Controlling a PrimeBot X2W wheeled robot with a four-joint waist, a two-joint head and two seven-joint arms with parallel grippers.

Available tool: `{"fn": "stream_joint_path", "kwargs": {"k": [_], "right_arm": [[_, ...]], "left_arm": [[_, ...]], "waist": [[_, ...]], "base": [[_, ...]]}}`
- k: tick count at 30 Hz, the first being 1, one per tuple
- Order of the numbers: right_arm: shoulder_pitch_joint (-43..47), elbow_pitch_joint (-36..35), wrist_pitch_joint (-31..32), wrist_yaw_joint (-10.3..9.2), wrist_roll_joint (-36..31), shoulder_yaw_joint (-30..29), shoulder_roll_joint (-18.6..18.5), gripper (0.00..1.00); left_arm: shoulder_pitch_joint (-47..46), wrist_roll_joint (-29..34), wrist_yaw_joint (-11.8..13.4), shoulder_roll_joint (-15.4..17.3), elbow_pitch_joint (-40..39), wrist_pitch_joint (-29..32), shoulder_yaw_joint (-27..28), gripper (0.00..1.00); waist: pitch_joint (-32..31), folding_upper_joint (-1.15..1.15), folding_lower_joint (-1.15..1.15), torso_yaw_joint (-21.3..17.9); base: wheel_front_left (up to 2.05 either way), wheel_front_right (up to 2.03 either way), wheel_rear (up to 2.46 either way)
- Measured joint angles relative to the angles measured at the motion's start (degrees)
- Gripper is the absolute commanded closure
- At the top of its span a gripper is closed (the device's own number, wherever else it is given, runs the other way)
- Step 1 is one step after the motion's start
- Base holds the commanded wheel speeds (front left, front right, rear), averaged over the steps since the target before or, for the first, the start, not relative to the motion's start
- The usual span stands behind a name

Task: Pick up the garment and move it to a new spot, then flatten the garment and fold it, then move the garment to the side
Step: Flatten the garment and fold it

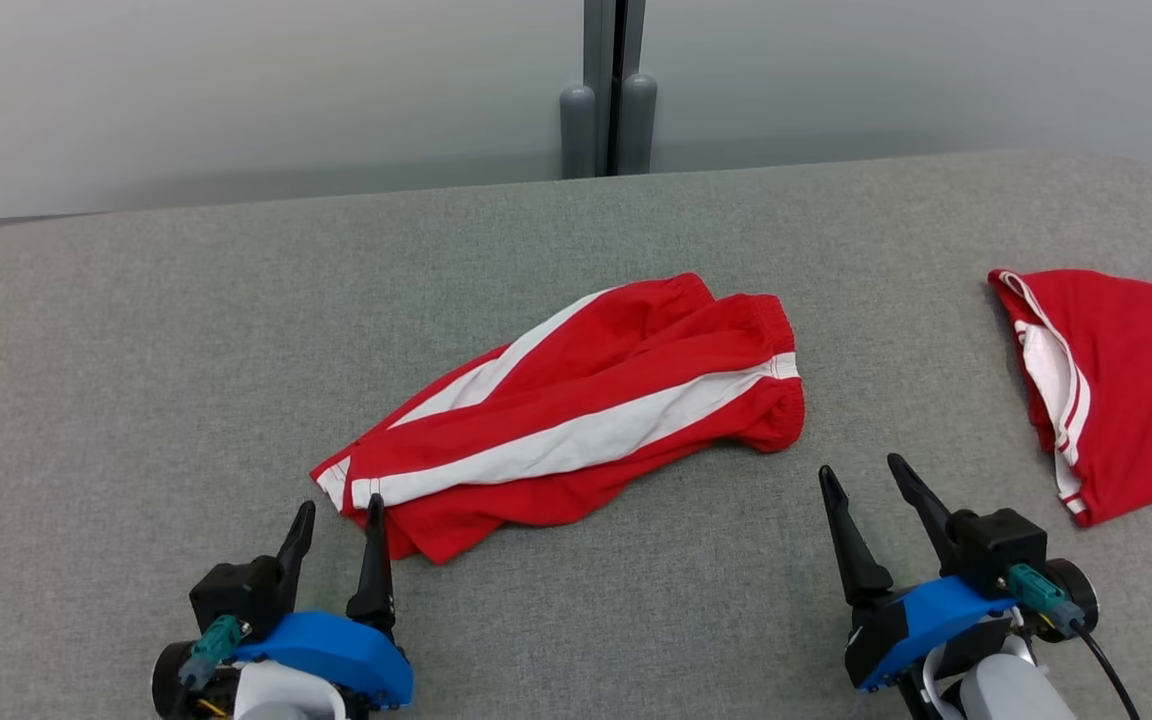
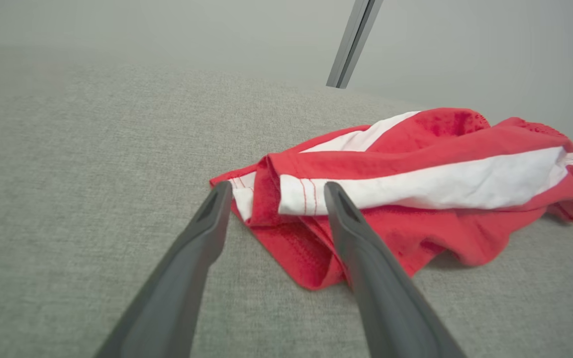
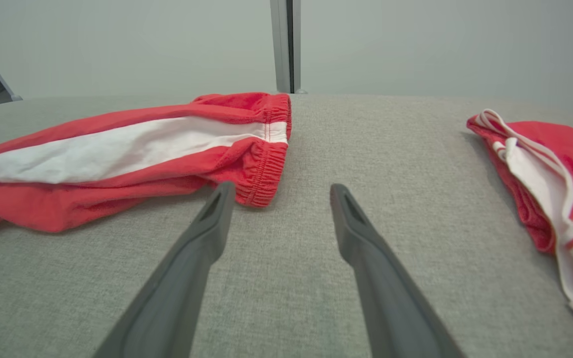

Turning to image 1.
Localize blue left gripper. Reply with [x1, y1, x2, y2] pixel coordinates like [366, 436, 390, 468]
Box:
[231, 493, 414, 713]

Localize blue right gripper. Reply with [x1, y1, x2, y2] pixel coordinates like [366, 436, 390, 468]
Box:
[818, 453, 1017, 693]

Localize red and white jersey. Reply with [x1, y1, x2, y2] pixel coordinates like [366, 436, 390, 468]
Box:
[988, 268, 1152, 528]

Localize red shorts with white stripe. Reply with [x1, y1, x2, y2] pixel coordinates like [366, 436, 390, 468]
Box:
[311, 272, 805, 564]

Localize green left cable connector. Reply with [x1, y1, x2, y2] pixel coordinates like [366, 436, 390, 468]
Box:
[179, 615, 244, 691]

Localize green cable connector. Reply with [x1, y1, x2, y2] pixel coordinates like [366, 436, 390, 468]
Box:
[179, 615, 244, 691]
[1006, 563, 1087, 634]

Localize green right cable connector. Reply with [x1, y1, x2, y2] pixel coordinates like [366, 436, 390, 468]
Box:
[1006, 563, 1087, 634]

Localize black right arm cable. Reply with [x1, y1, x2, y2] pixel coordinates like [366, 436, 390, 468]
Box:
[1074, 622, 1144, 720]

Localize grey rounded post cover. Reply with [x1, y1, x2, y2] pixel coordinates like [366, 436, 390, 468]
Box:
[618, 73, 659, 176]
[559, 83, 599, 179]

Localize grey partition frame post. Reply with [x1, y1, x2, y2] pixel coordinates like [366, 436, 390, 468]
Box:
[583, 0, 649, 176]

